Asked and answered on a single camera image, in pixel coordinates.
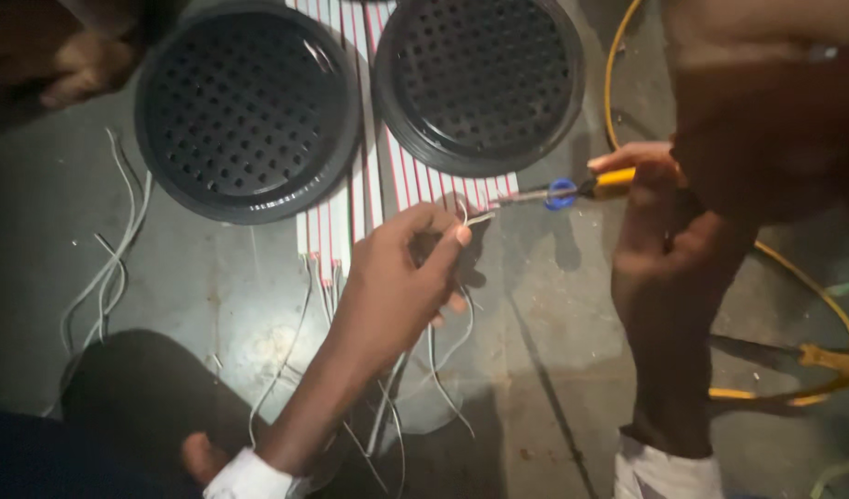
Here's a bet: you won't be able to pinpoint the black perforated round tray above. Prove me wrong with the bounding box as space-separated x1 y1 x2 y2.
371 0 587 179
135 0 363 226

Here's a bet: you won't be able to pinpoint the white left sleeve cuff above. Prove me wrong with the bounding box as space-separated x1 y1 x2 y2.
203 446 312 499

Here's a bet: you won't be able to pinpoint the person's black trouser leg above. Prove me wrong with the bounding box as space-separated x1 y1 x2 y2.
59 329 276 486

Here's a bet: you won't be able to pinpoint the bunch of strip lead wires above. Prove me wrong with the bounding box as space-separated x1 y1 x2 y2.
248 255 408 499

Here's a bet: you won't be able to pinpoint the thin white wire pair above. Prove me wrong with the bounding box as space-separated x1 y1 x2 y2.
424 197 498 441

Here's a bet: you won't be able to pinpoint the person's dark blue garment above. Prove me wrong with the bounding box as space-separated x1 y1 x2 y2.
0 411 214 499

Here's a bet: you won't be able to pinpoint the white sleeve cuff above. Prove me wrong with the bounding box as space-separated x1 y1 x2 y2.
613 431 728 499
203 446 312 499

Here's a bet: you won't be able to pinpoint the person's bare foot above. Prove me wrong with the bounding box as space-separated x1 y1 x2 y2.
181 431 233 487

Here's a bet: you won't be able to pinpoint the yellow handled pliers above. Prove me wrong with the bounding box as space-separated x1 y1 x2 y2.
707 333 849 417

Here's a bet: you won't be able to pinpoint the yellow cable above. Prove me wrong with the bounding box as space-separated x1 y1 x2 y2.
603 0 849 356

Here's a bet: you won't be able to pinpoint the person's left hand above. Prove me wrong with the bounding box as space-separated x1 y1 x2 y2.
329 202 475 374

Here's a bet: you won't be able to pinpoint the row of white red-lined strips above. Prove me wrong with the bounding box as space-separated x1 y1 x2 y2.
286 0 521 280

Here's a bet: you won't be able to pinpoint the white right sleeve cuff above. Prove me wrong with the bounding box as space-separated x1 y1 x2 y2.
613 431 728 499

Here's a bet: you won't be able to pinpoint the bundle of loose white wires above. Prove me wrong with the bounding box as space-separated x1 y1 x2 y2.
42 127 154 418

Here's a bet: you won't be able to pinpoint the person's right hand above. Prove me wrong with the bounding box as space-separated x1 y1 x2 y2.
587 140 690 280

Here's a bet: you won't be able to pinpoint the yellow handled soldering iron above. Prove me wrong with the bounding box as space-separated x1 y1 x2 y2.
489 166 639 212

